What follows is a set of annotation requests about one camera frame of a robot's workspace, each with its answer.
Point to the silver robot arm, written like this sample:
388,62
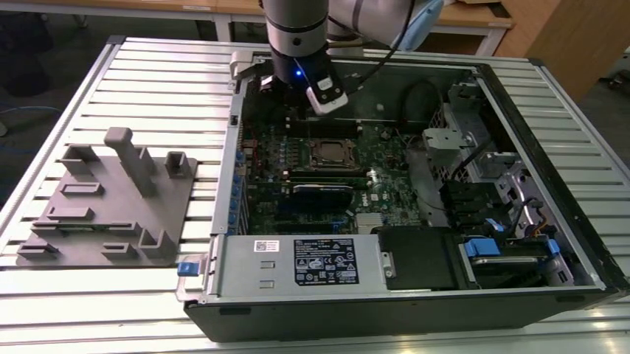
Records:
296,22

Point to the black graphics card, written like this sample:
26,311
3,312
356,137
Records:
320,203

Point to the grey case latch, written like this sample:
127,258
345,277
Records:
241,64

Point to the blue plastic tab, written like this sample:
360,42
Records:
552,247

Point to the black PC case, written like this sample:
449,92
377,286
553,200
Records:
345,324

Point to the black hard disk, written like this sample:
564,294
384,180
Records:
503,273

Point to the silver finned heatsink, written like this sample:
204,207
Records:
369,223

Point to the grey parts rack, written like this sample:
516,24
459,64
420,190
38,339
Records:
98,243

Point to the silver power supply unit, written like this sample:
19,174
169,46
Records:
246,273

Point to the black expansion slot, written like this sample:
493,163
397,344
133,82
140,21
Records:
305,226

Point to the wooden desk white frame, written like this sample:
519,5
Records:
473,18
98,3

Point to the silver perforated drive cage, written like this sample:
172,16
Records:
445,142

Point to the CPU socket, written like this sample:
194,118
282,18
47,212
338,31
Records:
317,165

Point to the blue case latch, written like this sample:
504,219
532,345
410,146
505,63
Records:
188,269

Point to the wooden cabinet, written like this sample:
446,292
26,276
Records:
567,37

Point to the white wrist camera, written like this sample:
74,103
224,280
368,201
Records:
328,105

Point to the green motherboard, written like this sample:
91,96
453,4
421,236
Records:
389,184

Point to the green RAM stick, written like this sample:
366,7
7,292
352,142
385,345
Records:
330,180

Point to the black plastic drive bracket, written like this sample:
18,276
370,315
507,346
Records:
468,203

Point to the office chair base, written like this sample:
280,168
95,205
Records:
617,79

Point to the blue plastic clip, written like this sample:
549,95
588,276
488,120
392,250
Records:
495,223

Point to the silver CPU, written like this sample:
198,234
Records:
334,152

